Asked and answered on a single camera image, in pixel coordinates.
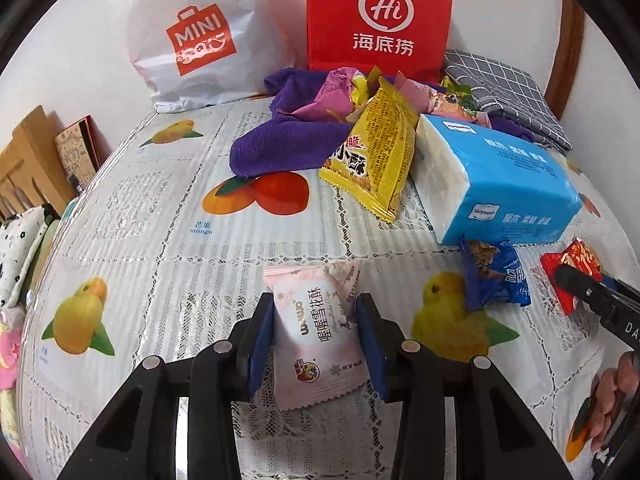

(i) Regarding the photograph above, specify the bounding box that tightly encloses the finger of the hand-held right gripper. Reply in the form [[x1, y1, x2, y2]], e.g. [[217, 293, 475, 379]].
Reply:
[[550, 262, 640, 319]]

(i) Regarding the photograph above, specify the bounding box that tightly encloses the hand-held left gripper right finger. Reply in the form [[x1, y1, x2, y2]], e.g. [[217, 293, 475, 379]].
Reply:
[[352, 292, 574, 480]]

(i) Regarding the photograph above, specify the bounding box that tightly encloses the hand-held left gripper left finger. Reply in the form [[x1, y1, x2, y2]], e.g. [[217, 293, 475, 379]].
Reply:
[[55, 292, 278, 480]]

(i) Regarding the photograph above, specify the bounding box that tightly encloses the red snack packet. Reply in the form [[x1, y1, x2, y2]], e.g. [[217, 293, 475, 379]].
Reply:
[[540, 238, 604, 316]]

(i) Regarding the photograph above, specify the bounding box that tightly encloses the pale pink snack packet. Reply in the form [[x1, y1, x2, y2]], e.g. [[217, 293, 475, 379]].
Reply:
[[262, 260, 369, 413]]

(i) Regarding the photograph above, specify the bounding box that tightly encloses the person's right hand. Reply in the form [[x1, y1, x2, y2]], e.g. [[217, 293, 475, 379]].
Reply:
[[589, 352, 640, 454]]

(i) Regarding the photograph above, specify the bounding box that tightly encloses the blue snack packet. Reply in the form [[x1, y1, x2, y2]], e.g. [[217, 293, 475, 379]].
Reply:
[[460, 237, 532, 311]]

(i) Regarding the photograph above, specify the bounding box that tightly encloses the fruit print tablecloth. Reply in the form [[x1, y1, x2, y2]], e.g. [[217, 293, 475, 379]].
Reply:
[[10, 95, 640, 480]]

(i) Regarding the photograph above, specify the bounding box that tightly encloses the blue tissue pack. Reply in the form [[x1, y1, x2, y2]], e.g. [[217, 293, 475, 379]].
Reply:
[[415, 113, 584, 246]]

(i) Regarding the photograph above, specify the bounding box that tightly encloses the yellow snack packet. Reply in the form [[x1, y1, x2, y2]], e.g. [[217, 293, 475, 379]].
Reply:
[[319, 76, 420, 224]]

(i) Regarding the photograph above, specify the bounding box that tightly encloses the grey checked cloth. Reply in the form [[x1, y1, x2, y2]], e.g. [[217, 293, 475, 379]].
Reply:
[[442, 50, 574, 156]]

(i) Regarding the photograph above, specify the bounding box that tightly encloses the purple towel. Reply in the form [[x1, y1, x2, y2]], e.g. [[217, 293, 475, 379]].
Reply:
[[230, 67, 539, 179]]

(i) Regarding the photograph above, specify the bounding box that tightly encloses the pink floral cloth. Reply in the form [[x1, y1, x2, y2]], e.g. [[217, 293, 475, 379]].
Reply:
[[0, 307, 31, 441]]

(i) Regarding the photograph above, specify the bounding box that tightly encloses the white spotted cushion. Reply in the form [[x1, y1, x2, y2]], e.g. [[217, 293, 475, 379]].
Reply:
[[0, 205, 54, 306]]

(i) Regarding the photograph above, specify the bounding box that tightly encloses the pile of snack packets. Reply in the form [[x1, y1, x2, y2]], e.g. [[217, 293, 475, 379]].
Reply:
[[295, 65, 493, 129]]

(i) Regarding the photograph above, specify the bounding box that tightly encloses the red gift box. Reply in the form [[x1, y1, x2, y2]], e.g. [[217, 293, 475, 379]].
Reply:
[[54, 116, 104, 189]]

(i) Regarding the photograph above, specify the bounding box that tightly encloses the wooden chair back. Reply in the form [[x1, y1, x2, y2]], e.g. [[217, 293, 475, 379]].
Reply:
[[0, 105, 76, 221]]

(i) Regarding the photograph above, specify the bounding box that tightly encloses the white plastic shopping bag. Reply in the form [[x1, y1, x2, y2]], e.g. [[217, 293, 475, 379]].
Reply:
[[127, 0, 309, 114]]

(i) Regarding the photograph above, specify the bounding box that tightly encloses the red paper bag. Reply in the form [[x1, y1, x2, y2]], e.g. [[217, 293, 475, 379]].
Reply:
[[306, 0, 455, 74]]

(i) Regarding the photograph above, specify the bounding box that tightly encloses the brown wooden door frame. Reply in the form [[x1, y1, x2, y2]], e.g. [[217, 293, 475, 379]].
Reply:
[[544, 0, 586, 121]]

